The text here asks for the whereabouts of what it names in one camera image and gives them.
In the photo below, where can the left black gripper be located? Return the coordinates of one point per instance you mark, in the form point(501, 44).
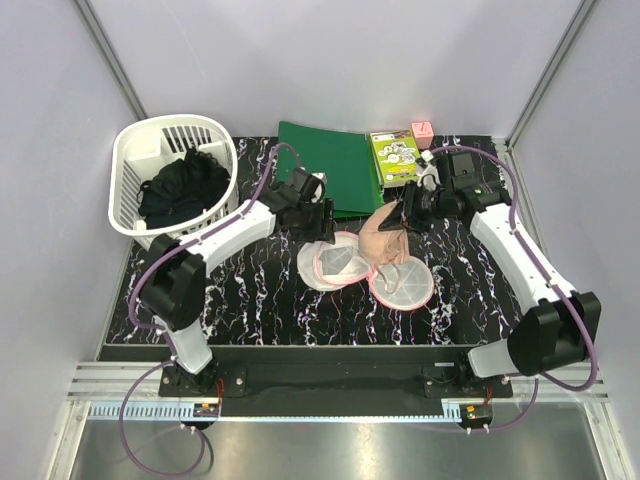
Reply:
point(323, 230)

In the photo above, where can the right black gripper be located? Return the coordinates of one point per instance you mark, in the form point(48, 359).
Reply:
point(411, 192)

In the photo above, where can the beige pink bra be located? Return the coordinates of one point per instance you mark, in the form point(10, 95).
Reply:
point(380, 248)

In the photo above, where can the white mesh laundry bag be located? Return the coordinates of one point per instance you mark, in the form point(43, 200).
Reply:
point(333, 266)

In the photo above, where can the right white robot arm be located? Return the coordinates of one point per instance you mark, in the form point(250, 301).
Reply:
point(555, 337)

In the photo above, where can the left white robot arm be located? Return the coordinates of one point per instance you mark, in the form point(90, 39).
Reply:
point(172, 286)

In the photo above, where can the white plastic laundry basket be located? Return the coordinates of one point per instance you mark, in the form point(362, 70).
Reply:
point(142, 149)

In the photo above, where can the green book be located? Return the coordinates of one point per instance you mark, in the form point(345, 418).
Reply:
point(396, 155)

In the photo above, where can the green folder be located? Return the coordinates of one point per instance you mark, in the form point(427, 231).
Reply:
point(345, 159)

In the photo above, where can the pink small box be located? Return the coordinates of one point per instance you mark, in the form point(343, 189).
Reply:
point(423, 134)

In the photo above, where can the black clothes in basket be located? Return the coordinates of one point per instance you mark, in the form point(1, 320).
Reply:
point(182, 190)

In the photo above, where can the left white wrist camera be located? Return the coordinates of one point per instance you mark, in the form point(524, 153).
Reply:
point(320, 189)

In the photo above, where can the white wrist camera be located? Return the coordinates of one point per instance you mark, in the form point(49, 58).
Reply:
point(320, 189)
point(428, 177)

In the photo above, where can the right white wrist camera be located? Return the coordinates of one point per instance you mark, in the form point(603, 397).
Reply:
point(428, 177)

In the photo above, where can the black mounting base plate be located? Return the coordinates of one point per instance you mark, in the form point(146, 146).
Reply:
point(333, 382)

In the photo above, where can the white cable duct rail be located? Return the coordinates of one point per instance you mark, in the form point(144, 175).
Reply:
point(154, 410)

